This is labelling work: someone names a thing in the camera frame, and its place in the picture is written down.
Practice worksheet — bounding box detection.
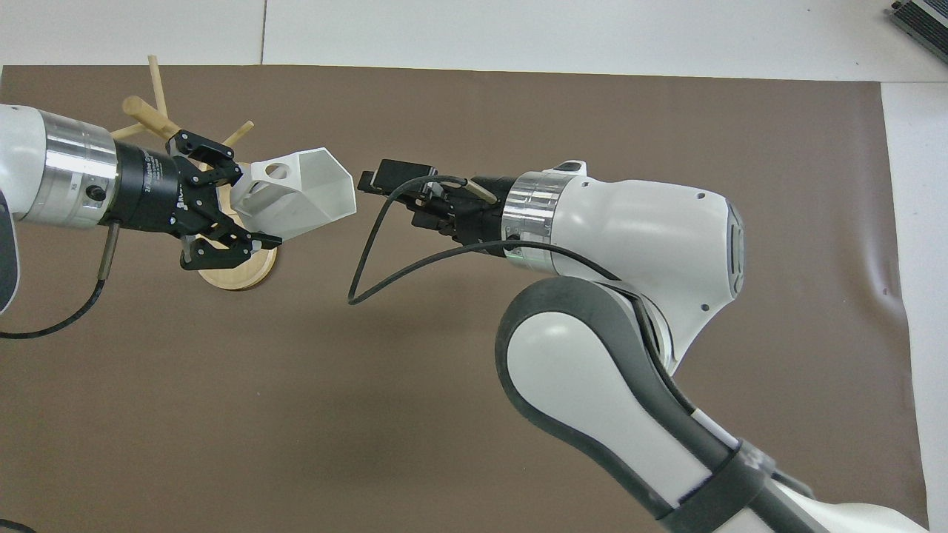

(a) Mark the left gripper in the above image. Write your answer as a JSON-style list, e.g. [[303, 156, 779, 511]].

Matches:
[[111, 129, 284, 269]]

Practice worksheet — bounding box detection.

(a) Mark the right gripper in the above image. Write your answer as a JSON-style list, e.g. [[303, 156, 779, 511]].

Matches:
[[425, 175, 513, 249]]

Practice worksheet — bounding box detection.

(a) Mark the white faceted cup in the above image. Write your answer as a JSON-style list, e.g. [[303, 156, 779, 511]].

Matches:
[[230, 147, 358, 242]]

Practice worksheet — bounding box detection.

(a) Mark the wooden cup rack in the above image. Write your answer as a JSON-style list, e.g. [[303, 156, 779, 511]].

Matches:
[[110, 54, 280, 292]]

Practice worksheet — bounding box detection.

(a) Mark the grey ribbed metal box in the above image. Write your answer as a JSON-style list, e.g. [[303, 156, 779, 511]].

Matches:
[[888, 0, 948, 45]]

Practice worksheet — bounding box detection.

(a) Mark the black cable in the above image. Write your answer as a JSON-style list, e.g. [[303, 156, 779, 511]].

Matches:
[[347, 175, 621, 306], [0, 221, 121, 341]]

